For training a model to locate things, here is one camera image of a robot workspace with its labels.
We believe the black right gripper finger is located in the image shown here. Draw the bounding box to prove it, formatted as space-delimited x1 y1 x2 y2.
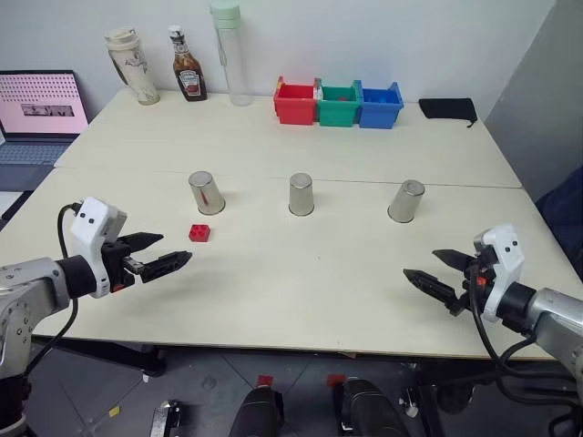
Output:
403 268 462 311
432 248 477 274

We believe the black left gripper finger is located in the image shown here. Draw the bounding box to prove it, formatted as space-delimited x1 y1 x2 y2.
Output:
134 249 193 284
118 232 165 256

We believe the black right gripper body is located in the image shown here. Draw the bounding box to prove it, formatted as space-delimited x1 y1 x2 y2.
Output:
445 249 498 318

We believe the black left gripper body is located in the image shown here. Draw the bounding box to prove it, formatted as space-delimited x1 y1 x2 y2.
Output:
100 236 138 293

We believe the red toy brick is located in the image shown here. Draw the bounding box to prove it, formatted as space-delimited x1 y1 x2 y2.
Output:
188 224 215 244

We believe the silver metal cup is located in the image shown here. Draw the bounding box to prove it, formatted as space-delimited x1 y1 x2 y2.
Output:
188 170 227 216
288 172 316 217
387 179 426 224

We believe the black pouch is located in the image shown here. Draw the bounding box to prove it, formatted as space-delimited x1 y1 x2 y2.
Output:
418 97 478 129

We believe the open laptop pink screen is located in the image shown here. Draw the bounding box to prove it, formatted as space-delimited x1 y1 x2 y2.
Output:
0 69 91 192

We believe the blue plastic bin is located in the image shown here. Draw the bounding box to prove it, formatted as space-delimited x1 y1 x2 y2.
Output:
357 80 405 130

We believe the beige printed tumbler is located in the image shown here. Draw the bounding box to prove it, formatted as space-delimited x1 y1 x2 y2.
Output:
103 26 160 107

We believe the ketchup bottle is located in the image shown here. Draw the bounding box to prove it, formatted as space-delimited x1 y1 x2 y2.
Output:
168 24 209 103

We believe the green plastic bin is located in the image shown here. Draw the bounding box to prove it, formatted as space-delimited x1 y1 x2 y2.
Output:
314 77 363 128

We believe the red plastic bin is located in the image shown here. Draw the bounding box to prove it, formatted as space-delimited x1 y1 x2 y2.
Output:
273 76 319 126

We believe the clear bottle green lid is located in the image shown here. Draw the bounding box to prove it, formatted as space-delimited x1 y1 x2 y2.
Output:
210 0 254 107

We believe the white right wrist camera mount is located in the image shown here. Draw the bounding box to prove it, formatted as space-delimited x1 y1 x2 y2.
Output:
473 223 527 324

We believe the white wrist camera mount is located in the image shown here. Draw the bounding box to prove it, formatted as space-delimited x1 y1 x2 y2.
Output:
68 197 128 300
473 223 527 324

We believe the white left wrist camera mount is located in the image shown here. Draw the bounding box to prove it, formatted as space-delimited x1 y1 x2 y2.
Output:
68 197 128 300

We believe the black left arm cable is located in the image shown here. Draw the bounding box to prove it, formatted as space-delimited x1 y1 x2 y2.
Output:
26 203 81 379

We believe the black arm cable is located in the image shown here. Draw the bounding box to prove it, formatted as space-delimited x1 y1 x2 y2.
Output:
26 203 81 379
467 270 583 437

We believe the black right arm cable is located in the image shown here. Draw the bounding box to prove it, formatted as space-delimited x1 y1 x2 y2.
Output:
467 270 583 437

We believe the black table frame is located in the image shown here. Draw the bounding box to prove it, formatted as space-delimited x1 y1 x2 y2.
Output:
31 335 168 378

